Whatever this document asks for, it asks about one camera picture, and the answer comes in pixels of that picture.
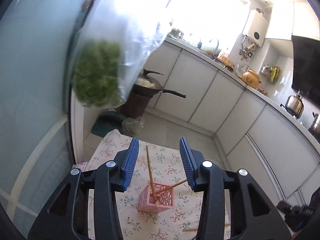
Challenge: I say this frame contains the white water heater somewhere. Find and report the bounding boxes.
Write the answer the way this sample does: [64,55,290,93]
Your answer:
[242,10,269,47]

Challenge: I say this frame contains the steel kettle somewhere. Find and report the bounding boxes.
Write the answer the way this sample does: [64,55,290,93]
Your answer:
[280,90,304,119]

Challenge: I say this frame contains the golden clay pot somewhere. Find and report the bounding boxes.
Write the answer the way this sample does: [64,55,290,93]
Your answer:
[241,69,261,89]

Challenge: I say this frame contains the pale green kettle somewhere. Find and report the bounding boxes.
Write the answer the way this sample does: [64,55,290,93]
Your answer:
[201,39,219,55]

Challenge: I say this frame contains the wooden chopstick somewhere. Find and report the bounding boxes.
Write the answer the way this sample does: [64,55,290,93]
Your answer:
[146,145,158,206]
[182,223,231,232]
[152,179,187,196]

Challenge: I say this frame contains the black range hood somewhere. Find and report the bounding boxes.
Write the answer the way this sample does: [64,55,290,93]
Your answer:
[291,35,320,107]

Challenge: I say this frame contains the floral tablecloth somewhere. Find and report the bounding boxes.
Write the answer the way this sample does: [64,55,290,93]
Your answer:
[75,129,233,240]

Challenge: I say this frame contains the dark brown trash bin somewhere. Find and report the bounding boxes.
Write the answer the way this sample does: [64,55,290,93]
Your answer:
[117,93,152,119]

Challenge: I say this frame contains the pink perforated utensil holder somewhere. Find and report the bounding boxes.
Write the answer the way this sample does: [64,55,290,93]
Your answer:
[138,183,175,213]

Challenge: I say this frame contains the plastic bag of greens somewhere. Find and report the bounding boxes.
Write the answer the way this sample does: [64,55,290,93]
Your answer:
[72,0,170,108]

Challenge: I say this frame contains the white kitchen cabinets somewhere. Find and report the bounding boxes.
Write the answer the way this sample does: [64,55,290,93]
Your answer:
[144,39,319,205]

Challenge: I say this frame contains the black wok with lid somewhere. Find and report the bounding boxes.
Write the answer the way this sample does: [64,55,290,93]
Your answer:
[132,69,186,99]

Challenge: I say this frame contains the steel stock pot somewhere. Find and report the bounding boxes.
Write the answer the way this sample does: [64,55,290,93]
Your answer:
[309,112,320,135]

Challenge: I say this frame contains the bag of vegetables on floor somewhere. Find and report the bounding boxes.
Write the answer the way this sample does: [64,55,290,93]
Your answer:
[121,116,144,137]

